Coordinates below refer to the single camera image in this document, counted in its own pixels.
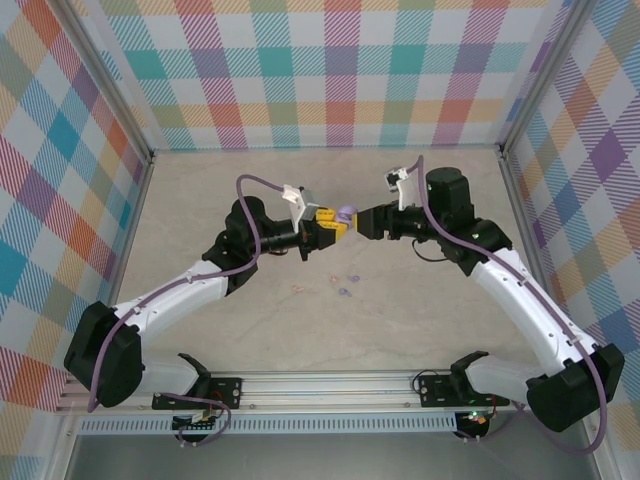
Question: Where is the small circuit board white connector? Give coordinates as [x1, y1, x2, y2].
[172, 408, 221, 434]

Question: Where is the small circuit board green light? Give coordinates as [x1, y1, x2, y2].
[457, 409, 490, 430]

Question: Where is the grey metal sheet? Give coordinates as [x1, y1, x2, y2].
[64, 433, 601, 480]

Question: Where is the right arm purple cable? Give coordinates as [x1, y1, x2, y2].
[397, 154, 612, 456]

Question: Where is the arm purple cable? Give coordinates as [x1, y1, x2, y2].
[87, 173, 291, 449]
[397, 154, 612, 456]

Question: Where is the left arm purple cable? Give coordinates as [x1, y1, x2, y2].
[87, 173, 291, 449]

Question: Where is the right gripper thin black wire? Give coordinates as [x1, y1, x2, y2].
[412, 238, 451, 264]

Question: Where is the aluminium side frame rail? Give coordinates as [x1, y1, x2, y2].
[498, 144, 546, 281]
[107, 152, 157, 311]

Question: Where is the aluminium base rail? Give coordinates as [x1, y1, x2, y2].
[54, 369, 531, 415]

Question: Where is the aluminium corner post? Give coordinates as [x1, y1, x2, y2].
[498, 0, 597, 157]
[58, 0, 156, 166]

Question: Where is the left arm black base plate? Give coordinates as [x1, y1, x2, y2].
[151, 377, 244, 412]

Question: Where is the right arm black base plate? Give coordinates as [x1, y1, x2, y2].
[418, 374, 509, 409]

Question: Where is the white slotted cable duct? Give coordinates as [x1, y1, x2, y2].
[78, 418, 459, 435]

